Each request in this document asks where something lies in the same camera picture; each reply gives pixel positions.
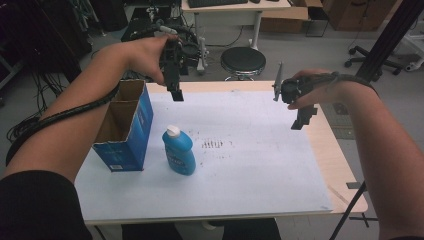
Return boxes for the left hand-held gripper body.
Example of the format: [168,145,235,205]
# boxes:
[159,35,210,82]

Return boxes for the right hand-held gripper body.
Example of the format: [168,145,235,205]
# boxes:
[272,61,315,105]

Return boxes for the blue cardboard box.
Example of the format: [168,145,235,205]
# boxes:
[92,79,155,173]

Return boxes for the blue bottle with white cap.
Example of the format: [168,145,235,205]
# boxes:
[161,124,197,177]

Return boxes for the person's right hand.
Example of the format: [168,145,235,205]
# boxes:
[287,68,342,111]

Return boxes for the person's left hand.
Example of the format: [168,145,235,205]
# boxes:
[124,34,183,86]

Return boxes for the black round stool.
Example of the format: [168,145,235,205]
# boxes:
[220,46,267,82]

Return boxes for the brown cardboard box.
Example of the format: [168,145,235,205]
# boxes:
[259,5,310,35]

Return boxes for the black keyboard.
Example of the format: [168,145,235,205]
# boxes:
[187,0,250,9]

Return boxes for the white desk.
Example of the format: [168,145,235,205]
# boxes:
[180,0,293,52]

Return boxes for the white paper mat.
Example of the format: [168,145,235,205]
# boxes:
[73,90,334,222]

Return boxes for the black office chair base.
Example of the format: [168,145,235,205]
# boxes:
[344,45,404,77]

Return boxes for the thin black stand leg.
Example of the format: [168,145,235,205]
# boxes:
[327,180,379,240]

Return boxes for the brown wooden cabinet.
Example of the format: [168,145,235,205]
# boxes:
[327,0,398,32]

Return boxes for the black metal stand pole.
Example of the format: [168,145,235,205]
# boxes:
[354,0,424,83]

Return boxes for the person's black trousers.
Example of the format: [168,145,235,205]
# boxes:
[121,217,283,240]

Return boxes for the person's black sleeve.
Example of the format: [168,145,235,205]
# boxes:
[0,170,94,240]

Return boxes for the black braided right gripper cable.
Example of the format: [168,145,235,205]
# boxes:
[311,71,380,98]

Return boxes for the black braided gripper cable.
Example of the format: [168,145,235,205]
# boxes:
[311,71,380,98]
[5,83,121,167]

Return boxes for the black braided left gripper cable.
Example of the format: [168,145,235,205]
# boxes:
[5,83,121,167]

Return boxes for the bundle of black floor cables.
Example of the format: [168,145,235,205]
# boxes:
[5,113,43,144]

